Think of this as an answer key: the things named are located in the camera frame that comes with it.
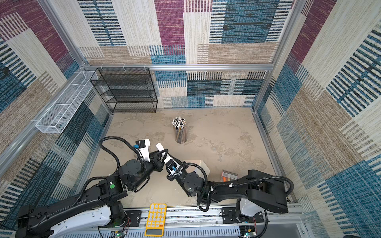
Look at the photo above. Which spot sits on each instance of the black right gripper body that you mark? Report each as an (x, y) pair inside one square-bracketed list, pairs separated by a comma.
[(179, 177)]

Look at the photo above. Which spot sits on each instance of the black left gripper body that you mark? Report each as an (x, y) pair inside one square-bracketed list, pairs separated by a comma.
[(157, 166)]

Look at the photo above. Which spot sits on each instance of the white glue stick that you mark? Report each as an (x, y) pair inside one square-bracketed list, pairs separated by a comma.
[(160, 147)]

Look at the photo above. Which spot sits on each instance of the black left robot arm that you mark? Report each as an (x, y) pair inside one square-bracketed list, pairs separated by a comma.
[(98, 203)]

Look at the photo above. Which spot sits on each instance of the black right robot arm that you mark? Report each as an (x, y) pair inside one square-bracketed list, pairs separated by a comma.
[(255, 192)]

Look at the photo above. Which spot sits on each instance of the metal cup of pencils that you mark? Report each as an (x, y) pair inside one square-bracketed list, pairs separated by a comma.
[(179, 125)]

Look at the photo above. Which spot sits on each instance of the pack of coloured highlighters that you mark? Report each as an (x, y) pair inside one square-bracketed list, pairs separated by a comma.
[(228, 176)]

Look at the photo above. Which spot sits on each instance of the yellow calculator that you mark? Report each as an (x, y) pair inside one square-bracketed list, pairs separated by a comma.
[(156, 220)]

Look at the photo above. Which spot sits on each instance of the aluminium front rail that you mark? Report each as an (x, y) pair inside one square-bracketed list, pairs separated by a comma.
[(183, 218)]

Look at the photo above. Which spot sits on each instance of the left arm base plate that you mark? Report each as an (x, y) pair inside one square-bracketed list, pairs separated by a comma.
[(131, 218)]

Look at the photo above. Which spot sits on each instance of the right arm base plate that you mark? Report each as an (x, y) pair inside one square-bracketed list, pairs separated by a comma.
[(232, 215)]

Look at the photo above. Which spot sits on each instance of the black wire shelf rack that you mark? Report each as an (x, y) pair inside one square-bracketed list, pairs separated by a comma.
[(125, 90)]

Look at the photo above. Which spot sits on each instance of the white wire mesh basket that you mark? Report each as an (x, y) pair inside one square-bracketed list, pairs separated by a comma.
[(60, 113)]

